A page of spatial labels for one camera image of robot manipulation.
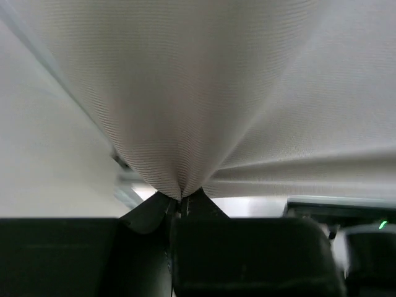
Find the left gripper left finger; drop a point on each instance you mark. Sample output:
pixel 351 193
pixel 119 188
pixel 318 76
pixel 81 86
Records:
pixel 123 256

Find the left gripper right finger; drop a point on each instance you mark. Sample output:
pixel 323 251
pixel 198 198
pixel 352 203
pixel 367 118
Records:
pixel 215 255

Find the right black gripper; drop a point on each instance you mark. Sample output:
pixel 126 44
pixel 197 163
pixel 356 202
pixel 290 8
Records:
pixel 362 233

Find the grey trousers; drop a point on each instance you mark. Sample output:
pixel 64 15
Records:
pixel 241 98

